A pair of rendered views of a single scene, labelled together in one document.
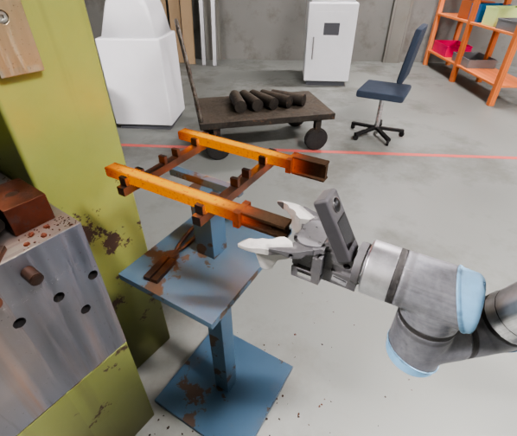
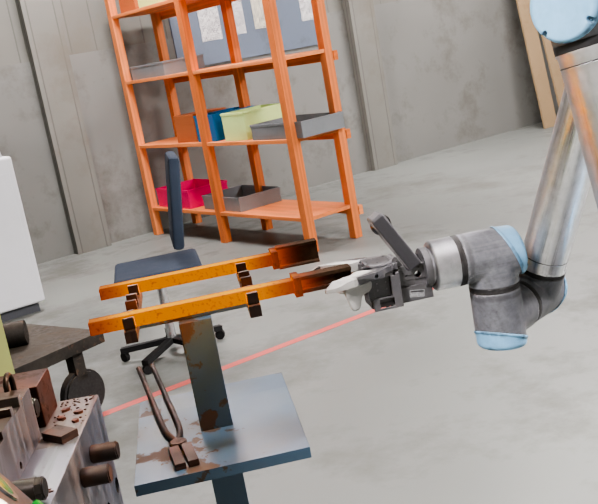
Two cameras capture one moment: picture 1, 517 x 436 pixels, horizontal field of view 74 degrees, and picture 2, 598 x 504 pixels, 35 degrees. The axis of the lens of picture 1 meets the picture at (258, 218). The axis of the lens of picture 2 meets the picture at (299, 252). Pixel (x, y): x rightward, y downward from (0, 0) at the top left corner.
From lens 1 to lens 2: 1.22 m
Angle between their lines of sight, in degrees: 41
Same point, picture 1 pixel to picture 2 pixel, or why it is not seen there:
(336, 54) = (2, 256)
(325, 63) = not seen: outside the picture
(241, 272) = (280, 414)
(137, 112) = not seen: outside the picture
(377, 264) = (442, 248)
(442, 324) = (508, 269)
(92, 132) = not seen: outside the picture
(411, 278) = (470, 244)
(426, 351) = (512, 306)
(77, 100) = not seen: outside the picture
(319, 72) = not seen: outside the picture
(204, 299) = (273, 443)
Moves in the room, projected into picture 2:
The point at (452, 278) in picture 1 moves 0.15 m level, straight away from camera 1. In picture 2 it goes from (493, 231) to (477, 215)
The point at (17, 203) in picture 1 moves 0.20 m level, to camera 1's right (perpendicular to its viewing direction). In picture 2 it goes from (36, 379) to (152, 336)
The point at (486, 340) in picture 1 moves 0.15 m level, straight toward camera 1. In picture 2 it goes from (539, 289) to (546, 314)
